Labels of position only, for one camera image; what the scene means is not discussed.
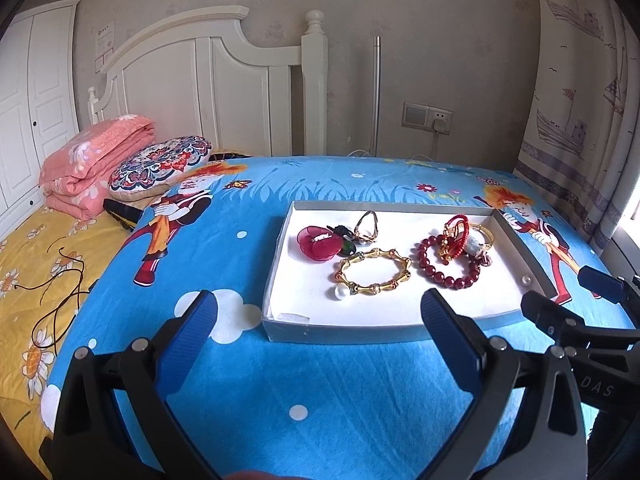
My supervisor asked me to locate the dark striped cloth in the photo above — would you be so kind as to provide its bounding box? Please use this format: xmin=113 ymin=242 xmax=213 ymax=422
xmin=102 ymin=198 xmax=144 ymax=231

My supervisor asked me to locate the wall socket with white plug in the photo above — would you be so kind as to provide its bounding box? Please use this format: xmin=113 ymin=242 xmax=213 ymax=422
xmin=429 ymin=107 xmax=454 ymax=135

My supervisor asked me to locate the blue cartoon printed blanket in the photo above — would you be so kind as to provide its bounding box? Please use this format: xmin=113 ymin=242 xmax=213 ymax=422
xmin=40 ymin=155 xmax=637 ymax=480

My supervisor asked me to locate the green and black pendant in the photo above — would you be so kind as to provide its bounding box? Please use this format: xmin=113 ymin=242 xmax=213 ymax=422
xmin=326 ymin=224 xmax=357 ymax=256

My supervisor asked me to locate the white wardrobe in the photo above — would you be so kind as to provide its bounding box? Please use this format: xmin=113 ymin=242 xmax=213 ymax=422
xmin=0 ymin=0 xmax=81 ymax=222

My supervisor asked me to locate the dark red bead bracelet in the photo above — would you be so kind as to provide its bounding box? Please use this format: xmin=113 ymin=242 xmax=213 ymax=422
xmin=417 ymin=235 xmax=482 ymax=290

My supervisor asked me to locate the ship printed curtain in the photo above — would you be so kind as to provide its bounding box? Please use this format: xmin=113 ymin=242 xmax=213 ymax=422
xmin=512 ymin=0 xmax=640 ymax=262

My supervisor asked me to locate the yellow floral bedsheet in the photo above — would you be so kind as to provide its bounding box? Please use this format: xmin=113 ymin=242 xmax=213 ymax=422
xmin=0 ymin=207 xmax=137 ymax=476

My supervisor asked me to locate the thin dark cord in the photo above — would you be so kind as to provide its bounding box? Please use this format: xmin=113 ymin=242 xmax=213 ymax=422
xmin=15 ymin=246 xmax=97 ymax=347

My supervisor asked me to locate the gold scarf ring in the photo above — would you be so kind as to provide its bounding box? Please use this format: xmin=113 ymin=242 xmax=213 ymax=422
xmin=353 ymin=211 xmax=380 ymax=245

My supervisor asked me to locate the red flower hair clip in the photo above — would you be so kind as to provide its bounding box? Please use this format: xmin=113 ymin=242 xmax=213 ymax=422
xmin=297 ymin=225 xmax=337 ymax=262

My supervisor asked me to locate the silver metal pole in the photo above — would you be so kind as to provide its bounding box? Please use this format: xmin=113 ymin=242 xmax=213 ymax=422
xmin=370 ymin=36 xmax=384 ymax=157

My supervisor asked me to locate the gold bamboo bracelet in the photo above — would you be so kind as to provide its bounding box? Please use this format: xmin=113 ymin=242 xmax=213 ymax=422
xmin=334 ymin=247 xmax=414 ymax=297

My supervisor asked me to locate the gold bangle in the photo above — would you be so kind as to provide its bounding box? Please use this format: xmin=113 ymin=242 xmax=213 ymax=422
xmin=467 ymin=224 xmax=499 ymax=254

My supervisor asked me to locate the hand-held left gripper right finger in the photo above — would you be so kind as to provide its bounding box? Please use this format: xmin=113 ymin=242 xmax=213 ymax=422
xmin=421 ymin=287 xmax=588 ymax=480

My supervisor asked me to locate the white wooden headboard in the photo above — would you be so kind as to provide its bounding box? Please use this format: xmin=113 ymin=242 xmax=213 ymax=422
xmin=87 ymin=6 xmax=329 ymax=159

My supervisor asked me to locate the grey wall switch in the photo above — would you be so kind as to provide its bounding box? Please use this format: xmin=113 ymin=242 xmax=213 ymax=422
xmin=403 ymin=101 xmax=431 ymax=129

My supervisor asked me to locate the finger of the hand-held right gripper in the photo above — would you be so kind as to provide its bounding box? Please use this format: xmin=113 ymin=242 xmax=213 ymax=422
xmin=521 ymin=290 xmax=586 ymax=346
xmin=577 ymin=266 xmax=640 ymax=306

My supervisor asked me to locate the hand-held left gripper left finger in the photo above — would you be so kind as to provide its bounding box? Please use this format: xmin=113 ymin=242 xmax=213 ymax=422
xmin=39 ymin=289 xmax=221 ymax=480

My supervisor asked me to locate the red cord bracelet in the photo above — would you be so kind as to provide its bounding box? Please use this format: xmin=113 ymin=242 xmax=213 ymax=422
xmin=434 ymin=215 xmax=472 ymax=264

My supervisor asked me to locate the paper wall notice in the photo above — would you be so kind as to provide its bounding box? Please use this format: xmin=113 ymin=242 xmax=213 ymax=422
xmin=95 ymin=22 xmax=117 ymax=74

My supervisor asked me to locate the clear crystal bead bracelet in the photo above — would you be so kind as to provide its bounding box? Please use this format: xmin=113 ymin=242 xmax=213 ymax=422
xmin=465 ymin=237 xmax=494 ymax=266

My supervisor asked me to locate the pink folded quilt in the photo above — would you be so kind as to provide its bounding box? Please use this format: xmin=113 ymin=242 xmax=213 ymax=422
xmin=40 ymin=115 xmax=156 ymax=221

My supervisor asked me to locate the white charger cable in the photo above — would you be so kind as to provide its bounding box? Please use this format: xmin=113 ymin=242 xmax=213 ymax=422
xmin=412 ymin=132 xmax=442 ymax=162

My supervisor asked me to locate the round patterned cushion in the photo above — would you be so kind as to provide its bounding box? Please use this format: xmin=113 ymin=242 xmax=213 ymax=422
xmin=108 ymin=135 xmax=213 ymax=202

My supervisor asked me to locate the shallow grey cardboard box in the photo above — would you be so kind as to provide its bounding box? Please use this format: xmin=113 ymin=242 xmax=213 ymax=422
xmin=261 ymin=200 xmax=557 ymax=345

